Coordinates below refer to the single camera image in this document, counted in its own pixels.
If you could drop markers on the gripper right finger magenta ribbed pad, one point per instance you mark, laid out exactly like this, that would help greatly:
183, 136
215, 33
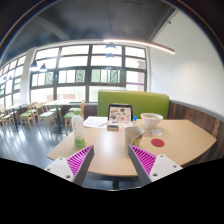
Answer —
150, 167

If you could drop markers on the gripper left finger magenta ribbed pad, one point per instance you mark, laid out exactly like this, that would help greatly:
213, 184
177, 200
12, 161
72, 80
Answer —
73, 168

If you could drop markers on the red round coaster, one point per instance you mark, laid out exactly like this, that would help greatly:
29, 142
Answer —
157, 142

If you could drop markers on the paper card on table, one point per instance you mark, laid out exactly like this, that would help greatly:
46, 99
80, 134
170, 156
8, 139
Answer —
156, 132

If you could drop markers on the white bottle green base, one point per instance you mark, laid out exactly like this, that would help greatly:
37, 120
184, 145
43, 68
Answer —
78, 130

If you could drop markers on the white paper sheets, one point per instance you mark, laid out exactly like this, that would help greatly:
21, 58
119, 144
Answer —
95, 122

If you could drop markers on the white ceramic bowl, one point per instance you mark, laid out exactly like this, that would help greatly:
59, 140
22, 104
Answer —
151, 120

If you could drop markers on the wooden chair green seat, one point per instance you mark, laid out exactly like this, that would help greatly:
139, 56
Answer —
72, 111
28, 118
44, 117

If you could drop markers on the small blue-capped bottle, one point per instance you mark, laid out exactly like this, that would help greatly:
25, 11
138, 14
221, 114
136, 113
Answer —
134, 120

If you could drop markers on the small dark box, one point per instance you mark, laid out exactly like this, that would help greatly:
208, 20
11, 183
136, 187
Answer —
112, 127

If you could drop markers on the framed picture sign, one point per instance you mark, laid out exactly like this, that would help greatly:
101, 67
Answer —
120, 114

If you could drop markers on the green booth backrest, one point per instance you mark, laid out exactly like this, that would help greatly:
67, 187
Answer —
141, 102

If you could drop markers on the background wooden table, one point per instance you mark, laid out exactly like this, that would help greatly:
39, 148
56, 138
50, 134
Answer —
60, 127

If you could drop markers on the black pendant lamp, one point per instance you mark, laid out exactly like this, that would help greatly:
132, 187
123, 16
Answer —
43, 68
110, 46

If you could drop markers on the linear ceiling light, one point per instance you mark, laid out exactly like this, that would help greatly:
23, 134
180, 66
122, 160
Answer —
145, 44

